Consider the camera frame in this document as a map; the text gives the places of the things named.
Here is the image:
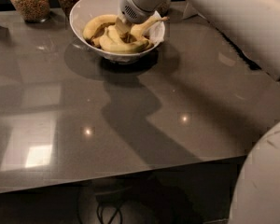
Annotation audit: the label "right long-stemmed yellow banana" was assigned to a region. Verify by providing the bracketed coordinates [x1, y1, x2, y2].
[130, 16, 169, 38]

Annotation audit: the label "front bottom yellow banana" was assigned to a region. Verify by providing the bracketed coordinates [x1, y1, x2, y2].
[99, 27, 149, 54]

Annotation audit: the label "left glass cereal jar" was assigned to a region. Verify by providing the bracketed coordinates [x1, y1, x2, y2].
[10, 0, 50, 22]

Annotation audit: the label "white ceramic bowl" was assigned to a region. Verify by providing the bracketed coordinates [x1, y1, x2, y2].
[69, 0, 164, 64]

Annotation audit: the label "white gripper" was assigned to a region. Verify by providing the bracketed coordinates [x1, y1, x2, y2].
[115, 0, 167, 38]

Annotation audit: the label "white napkin in bowl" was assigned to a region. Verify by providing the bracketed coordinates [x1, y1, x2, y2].
[144, 12, 164, 47]

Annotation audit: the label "black cables under table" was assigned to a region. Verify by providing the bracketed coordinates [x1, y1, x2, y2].
[75, 184, 125, 224]

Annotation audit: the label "black rubber mat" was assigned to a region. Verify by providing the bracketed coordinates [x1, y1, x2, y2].
[217, 29, 260, 71]

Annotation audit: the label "left top yellow banana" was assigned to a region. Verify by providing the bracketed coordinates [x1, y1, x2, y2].
[82, 14, 117, 41]

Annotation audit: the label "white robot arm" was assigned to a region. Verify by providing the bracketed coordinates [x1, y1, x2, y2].
[119, 0, 280, 224]

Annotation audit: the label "right glass cereal jar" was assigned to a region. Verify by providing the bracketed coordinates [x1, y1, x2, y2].
[156, 0, 171, 17]

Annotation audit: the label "white folded card stand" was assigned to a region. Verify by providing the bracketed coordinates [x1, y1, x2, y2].
[182, 3, 198, 20]

